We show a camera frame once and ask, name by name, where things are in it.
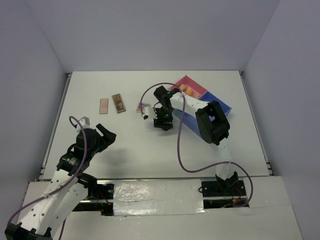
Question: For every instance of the brown eyeshadow palette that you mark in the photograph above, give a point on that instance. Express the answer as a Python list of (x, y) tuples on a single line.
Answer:
[(118, 103)]

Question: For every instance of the three-compartment organizer tray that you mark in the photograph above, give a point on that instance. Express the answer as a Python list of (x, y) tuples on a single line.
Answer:
[(189, 118)]

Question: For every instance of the pink rectangular makeup palette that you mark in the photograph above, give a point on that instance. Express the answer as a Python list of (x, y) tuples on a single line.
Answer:
[(103, 106)]

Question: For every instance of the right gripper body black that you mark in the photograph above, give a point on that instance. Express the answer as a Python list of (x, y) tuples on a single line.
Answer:
[(164, 114)]

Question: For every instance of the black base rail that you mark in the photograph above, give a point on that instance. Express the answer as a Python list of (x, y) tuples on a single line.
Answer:
[(101, 199)]

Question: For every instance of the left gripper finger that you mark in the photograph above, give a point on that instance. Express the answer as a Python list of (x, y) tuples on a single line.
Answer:
[(105, 140), (103, 130)]

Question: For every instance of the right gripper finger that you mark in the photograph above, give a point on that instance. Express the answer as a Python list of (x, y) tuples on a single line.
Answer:
[(167, 126), (158, 125)]

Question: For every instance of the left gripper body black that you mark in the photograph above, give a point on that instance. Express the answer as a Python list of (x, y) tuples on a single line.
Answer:
[(100, 142)]

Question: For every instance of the white taped cover sheet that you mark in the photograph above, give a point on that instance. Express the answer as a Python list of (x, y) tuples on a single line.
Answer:
[(157, 198)]

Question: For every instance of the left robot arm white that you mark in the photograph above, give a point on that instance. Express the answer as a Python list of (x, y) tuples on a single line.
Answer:
[(67, 188)]

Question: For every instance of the colourful glitter eyeshadow palette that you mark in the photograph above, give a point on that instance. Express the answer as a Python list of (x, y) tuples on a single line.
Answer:
[(141, 107)]

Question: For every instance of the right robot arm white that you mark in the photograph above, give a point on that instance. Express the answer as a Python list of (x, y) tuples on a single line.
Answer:
[(213, 127)]

